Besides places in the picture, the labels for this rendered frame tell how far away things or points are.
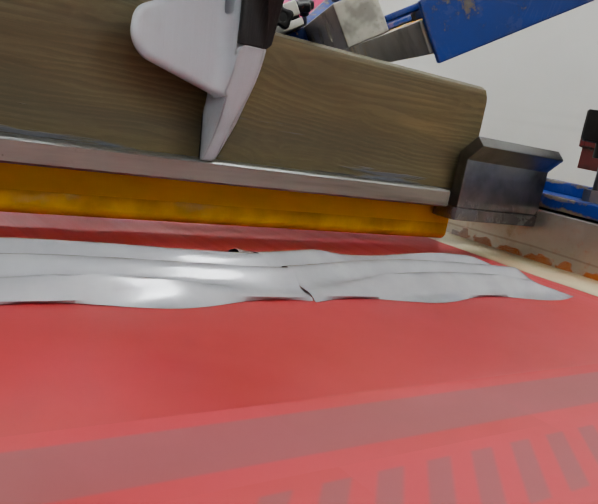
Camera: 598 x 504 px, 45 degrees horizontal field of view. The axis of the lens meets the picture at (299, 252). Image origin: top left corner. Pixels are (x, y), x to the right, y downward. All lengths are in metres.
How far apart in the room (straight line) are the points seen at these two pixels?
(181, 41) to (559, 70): 2.40
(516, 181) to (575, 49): 2.17
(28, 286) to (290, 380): 0.09
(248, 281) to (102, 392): 0.11
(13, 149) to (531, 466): 0.22
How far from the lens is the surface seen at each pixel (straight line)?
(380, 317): 0.27
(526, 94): 2.73
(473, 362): 0.25
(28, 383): 0.17
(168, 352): 0.20
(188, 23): 0.32
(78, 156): 0.31
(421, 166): 0.44
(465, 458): 0.18
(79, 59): 0.32
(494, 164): 0.47
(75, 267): 0.25
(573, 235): 0.50
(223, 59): 0.32
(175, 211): 0.36
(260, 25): 0.32
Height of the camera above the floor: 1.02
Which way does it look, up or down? 11 degrees down
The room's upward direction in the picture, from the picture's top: 11 degrees clockwise
